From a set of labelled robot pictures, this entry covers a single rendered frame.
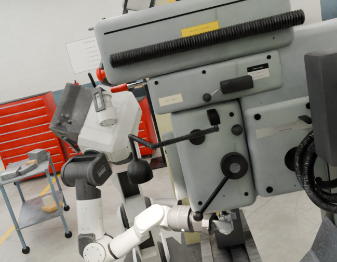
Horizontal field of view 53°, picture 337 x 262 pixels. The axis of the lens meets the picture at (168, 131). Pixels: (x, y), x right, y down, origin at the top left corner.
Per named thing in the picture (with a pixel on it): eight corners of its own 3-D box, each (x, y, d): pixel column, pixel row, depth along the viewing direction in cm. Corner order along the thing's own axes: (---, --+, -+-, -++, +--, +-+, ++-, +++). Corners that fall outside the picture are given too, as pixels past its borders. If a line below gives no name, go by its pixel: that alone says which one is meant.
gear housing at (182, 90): (154, 117, 85) (145, 79, 83) (159, 101, 109) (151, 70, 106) (286, 88, 83) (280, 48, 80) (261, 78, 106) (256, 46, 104)
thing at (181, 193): (177, 200, 103) (161, 136, 97) (177, 195, 106) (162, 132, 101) (189, 198, 102) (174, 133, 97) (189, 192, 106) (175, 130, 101)
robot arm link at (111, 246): (140, 246, 113) (96, 276, 116) (148, 237, 123) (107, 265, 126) (123, 219, 115) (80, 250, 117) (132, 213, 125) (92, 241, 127)
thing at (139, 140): (129, 139, 93) (127, 134, 93) (133, 138, 94) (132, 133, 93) (151, 151, 78) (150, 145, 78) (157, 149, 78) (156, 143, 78)
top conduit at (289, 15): (111, 69, 78) (107, 54, 77) (115, 68, 82) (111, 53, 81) (306, 24, 74) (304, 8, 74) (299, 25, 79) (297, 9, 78)
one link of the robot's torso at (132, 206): (125, 224, 179) (102, 141, 173) (157, 215, 181) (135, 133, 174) (124, 237, 164) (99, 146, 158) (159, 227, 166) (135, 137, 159)
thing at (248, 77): (203, 103, 81) (200, 87, 80) (202, 101, 85) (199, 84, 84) (255, 92, 80) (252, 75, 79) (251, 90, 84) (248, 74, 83)
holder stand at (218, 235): (217, 249, 143) (209, 207, 138) (211, 222, 164) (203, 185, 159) (245, 243, 142) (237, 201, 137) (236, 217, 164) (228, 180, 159)
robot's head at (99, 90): (103, 119, 121) (92, 113, 114) (98, 98, 124) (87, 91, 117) (118, 113, 120) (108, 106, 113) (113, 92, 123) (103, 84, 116)
